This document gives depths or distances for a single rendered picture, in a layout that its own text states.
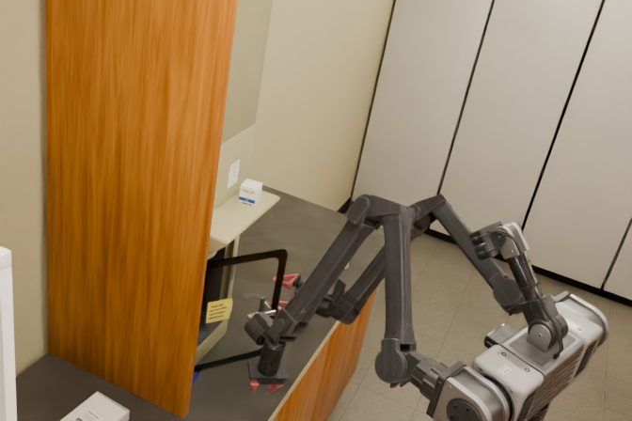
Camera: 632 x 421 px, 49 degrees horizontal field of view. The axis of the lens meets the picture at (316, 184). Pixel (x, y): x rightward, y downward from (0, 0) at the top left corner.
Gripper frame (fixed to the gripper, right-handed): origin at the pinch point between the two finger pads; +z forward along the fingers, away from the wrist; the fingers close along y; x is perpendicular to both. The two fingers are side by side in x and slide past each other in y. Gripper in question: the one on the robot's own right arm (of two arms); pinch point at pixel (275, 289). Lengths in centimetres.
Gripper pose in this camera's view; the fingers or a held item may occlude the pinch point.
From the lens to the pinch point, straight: 226.2
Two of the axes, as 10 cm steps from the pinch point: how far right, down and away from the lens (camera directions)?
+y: 1.0, -8.6, -4.9
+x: -3.8, 4.2, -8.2
